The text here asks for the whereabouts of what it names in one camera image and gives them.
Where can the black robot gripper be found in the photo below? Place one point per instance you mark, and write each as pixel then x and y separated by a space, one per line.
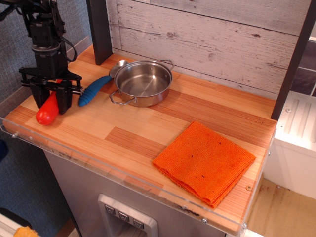
pixel 51 73

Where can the red plastic sausage toy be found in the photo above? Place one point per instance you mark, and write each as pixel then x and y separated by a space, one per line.
pixel 48 111

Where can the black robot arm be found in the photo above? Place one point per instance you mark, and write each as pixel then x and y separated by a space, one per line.
pixel 43 23

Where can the clear acrylic edge guard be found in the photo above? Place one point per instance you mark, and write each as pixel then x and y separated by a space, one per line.
pixel 229 226

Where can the stainless steel pot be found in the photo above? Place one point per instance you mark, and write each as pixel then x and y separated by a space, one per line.
pixel 143 83

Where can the grey toy fridge cabinet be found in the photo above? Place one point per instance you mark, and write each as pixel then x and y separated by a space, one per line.
pixel 105 207

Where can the yellow object bottom left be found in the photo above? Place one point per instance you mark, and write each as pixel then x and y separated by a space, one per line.
pixel 25 232

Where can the orange folded cloth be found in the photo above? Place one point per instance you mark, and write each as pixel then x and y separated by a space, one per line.
pixel 204 163

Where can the white toy sink unit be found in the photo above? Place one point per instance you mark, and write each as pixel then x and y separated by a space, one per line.
pixel 291 162

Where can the blue handled metal spoon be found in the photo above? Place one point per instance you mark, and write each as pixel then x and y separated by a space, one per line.
pixel 90 92

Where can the dark left shelf post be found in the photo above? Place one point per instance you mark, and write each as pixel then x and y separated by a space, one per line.
pixel 100 30

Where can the dark shelf post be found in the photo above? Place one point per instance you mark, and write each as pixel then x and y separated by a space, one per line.
pixel 295 60
pixel 100 30

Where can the dark right shelf post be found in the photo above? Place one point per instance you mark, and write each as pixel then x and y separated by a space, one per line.
pixel 295 60

